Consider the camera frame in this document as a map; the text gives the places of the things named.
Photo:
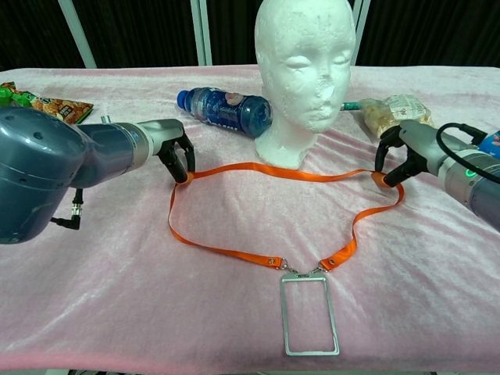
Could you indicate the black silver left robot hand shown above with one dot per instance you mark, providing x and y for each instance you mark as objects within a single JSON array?
[{"x": 166, "y": 134}]

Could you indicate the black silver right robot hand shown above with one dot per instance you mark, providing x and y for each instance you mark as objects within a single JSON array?
[{"x": 422, "y": 144}]

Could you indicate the silver badge holder frame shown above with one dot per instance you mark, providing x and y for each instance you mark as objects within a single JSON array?
[{"x": 283, "y": 312}]

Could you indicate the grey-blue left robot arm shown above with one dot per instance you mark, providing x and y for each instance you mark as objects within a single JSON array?
[{"x": 47, "y": 168}]

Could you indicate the white foam mannequin head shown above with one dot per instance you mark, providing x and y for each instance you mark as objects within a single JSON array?
[{"x": 304, "y": 78}]

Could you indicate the clear bag of snacks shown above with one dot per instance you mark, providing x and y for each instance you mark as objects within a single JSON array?
[{"x": 398, "y": 109}]

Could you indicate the blue drink bottle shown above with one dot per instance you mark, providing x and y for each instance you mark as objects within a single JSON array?
[{"x": 226, "y": 111}]

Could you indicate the blue Oreo cookie box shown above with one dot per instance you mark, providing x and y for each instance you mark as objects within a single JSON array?
[{"x": 492, "y": 144}]

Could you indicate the green orange snack bag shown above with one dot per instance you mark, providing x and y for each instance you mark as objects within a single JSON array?
[{"x": 58, "y": 107}]

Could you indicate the pink velvet table cloth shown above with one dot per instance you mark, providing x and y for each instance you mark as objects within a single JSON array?
[{"x": 195, "y": 304}]

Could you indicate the white partition post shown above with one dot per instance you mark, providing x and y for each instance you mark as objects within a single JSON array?
[
  {"x": 78, "y": 35},
  {"x": 361, "y": 31},
  {"x": 202, "y": 31}
]

